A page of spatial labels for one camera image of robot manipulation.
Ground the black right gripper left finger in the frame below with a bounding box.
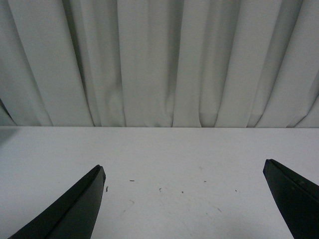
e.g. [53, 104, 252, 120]
[10, 165, 106, 239]

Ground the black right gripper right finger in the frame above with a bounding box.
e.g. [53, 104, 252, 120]
[263, 159, 319, 239]

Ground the white pleated curtain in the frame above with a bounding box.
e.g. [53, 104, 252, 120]
[0, 0, 319, 128]

